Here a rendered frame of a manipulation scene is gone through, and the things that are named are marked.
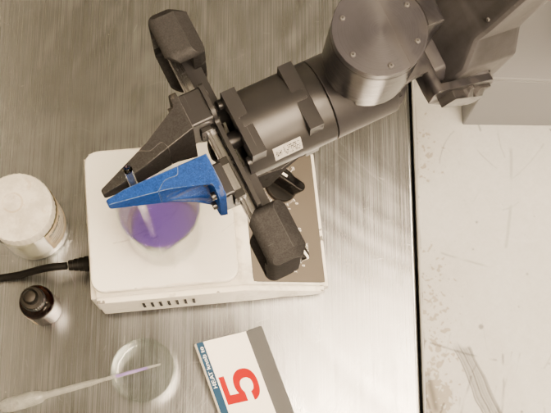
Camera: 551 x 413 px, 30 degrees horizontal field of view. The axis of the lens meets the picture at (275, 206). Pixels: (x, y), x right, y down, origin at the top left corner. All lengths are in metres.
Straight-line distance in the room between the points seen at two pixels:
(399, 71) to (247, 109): 0.11
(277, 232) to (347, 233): 0.31
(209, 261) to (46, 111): 0.24
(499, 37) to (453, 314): 0.33
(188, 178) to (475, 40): 0.20
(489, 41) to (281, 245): 0.19
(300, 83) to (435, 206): 0.32
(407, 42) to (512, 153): 0.39
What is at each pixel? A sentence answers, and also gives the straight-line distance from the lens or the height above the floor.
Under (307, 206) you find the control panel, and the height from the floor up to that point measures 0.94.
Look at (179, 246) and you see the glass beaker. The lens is 0.78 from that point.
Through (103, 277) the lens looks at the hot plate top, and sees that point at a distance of 0.84.
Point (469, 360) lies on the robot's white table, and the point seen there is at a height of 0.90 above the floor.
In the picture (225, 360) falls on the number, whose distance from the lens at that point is 0.89.
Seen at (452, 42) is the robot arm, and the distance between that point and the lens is 0.68.
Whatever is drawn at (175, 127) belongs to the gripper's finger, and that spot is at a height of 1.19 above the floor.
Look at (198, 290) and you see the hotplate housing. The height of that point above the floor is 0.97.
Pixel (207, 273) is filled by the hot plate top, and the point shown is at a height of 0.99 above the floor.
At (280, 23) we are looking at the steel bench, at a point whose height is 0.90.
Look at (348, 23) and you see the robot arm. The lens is 0.60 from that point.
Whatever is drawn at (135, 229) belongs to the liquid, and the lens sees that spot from 0.82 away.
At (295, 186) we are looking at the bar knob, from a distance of 0.88.
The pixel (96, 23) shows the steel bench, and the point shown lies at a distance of 1.01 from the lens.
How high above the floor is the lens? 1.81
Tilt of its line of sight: 75 degrees down
